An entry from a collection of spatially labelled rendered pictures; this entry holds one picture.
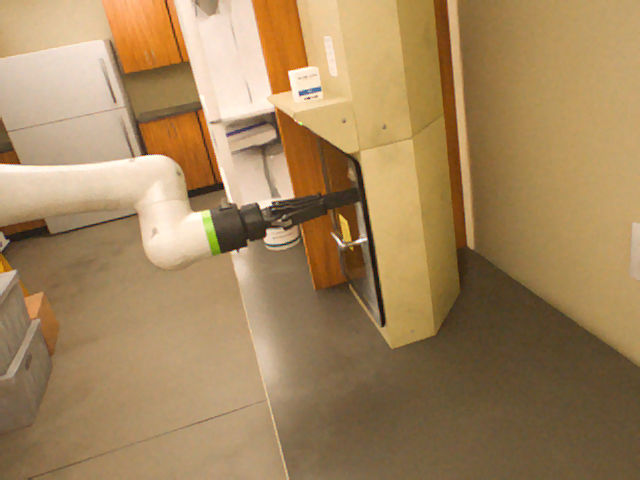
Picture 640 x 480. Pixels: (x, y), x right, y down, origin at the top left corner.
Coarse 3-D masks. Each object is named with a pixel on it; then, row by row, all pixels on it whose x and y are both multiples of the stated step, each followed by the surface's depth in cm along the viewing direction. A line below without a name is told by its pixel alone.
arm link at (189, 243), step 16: (144, 208) 100; (160, 208) 99; (176, 208) 100; (144, 224) 99; (160, 224) 98; (176, 224) 99; (192, 224) 99; (208, 224) 100; (144, 240) 99; (160, 240) 97; (176, 240) 98; (192, 240) 99; (208, 240) 100; (160, 256) 98; (176, 256) 98; (192, 256) 100; (208, 256) 102
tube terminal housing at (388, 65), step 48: (336, 0) 91; (384, 0) 93; (432, 0) 109; (336, 48) 99; (384, 48) 96; (432, 48) 110; (384, 96) 99; (432, 96) 112; (384, 144) 102; (432, 144) 113; (384, 192) 106; (432, 192) 115; (384, 240) 110; (432, 240) 117; (384, 288) 114; (432, 288) 118; (384, 336) 123
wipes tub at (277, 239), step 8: (272, 200) 187; (272, 232) 180; (280, 232) 180; (288, 232) 181; (296, 232) 184; (264, 240) 185; (272, 240) 182; (280, 240) 181; (288, 240) 182; (296, 240) 184; (272, 248) 183; (280, 248) 182
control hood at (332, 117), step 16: (272, 96) 122; (288, 96) 117; (336, 96) 104; (288, 112) 100; (304, 112) 96; (320, 112) 97; (336, 112) 98; (352, 112) 99; (320, 128) 98; (336, 128) 99; (352, 128) 100; (336, 144) 100; (352, 144) 101
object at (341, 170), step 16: (336, 160) 117; (352, 160) 104; (336, 176) 122; (352, 176) 107; (336, 208) 132; (352, 208) 115; (336, 224) 137; (352, 224) 119; (368, 224) 108; (352, 240) 124; (368, 240) 109; (352, 256) 128; (368, 256) 112; (352, 272) 133; (368, 272) 116; (368, 288) 120; (368, 304) 125; (384, 320) 118
